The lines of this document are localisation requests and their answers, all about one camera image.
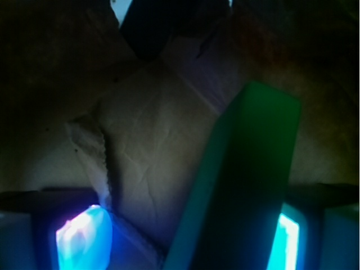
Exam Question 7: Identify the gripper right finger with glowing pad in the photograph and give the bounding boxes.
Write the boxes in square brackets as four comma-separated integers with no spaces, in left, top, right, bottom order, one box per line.
[267,183,359,269]

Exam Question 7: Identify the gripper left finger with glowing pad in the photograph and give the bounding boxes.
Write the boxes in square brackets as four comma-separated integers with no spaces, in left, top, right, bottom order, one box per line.
[1,190,113,269]

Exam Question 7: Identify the green rectangular block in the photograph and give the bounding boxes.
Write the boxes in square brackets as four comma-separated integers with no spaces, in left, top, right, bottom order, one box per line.
[163,82,301,269]

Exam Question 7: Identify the brown paper bag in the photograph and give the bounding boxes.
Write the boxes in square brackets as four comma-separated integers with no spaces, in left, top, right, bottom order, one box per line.
[0,0,360,270]

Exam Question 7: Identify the white plastic bin lid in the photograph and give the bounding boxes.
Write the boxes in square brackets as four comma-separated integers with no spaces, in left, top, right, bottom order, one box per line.
[110,0,132,26]

